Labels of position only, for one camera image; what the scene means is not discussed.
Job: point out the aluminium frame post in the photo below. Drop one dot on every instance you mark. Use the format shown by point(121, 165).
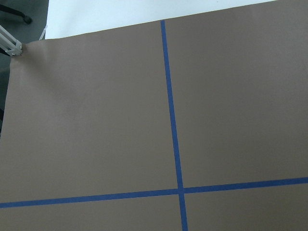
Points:
point(9, 43)

